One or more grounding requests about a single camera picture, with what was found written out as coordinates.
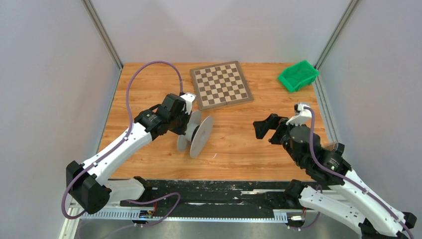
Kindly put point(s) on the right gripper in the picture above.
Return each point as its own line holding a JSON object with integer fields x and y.
{"x": 272, "y": 122}

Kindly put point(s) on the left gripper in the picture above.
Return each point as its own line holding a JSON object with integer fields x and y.
{"x": 181, "y": 130}

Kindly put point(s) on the grey cable spool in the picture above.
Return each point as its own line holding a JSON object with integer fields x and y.
{"x": 197, "y": 134}

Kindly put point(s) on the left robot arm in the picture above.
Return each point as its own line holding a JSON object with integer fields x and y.
{"x": 88, "y": 182}

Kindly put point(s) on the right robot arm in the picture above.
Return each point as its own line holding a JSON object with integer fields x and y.
{"x": 365, "y": 212}

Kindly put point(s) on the wooden chessboard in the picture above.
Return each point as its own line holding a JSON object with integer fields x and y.
{"x": 220, "y": 85}

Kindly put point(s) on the green plastic bin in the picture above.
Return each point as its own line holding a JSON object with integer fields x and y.
{"x": 297, "y": 76}

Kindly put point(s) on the brown black corner device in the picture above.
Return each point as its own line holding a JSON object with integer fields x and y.
{"x": 335, "y": 149}

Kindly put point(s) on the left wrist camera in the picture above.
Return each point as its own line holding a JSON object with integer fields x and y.
{"x": 189, "y": 98}

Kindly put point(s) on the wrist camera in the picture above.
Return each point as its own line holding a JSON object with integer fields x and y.
{"x": 302, "y": 115}
{"x": 189, "y": 98}

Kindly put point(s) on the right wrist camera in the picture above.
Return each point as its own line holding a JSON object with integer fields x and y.
{"x": 302, "y": 115}

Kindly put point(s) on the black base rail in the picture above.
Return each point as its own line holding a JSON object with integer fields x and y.
{"x": 212, "y": 201}

